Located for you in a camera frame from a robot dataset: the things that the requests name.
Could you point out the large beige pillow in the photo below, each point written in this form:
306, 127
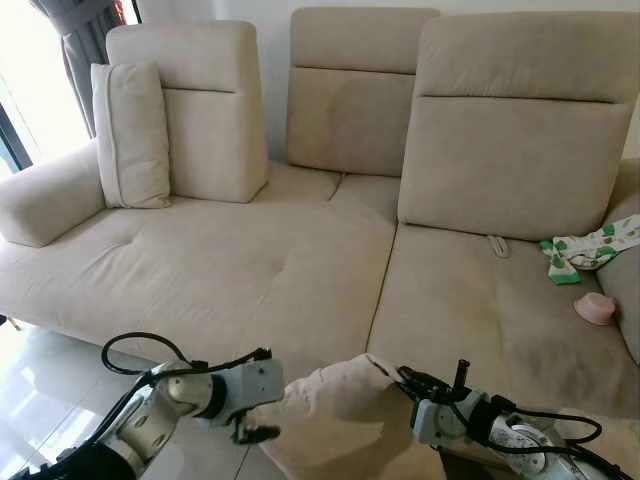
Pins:
340, 420

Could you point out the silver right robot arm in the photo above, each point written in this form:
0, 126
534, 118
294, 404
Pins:
525, 445

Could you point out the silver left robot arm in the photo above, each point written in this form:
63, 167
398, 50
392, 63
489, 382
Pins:
150, 420

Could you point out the beige fabric sofa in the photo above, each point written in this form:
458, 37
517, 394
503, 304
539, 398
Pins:
250, 270

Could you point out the beige sofa armrest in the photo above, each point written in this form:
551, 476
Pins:
626, 290
50, 200

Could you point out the wide beige sofa backrest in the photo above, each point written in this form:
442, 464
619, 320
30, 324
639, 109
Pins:
520, 160

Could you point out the narrow beige sofa backrest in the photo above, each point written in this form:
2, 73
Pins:
215, 140
350, 120

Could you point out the small beige piped pillow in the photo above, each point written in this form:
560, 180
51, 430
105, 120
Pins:
130, 140

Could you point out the small pink cup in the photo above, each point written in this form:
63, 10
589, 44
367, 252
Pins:
596, 310

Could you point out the green white patterned cloth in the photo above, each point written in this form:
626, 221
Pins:
585, 250

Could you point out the bright window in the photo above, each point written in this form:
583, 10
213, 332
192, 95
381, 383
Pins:
30, 90

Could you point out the grey curtain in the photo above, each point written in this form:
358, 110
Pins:
80, 50

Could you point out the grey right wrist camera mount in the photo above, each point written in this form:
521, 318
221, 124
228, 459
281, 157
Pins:
438, 422

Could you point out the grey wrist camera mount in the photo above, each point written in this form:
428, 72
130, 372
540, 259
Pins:
255, 385
438, 422

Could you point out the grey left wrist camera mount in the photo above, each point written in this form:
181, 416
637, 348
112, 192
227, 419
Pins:
255, 385

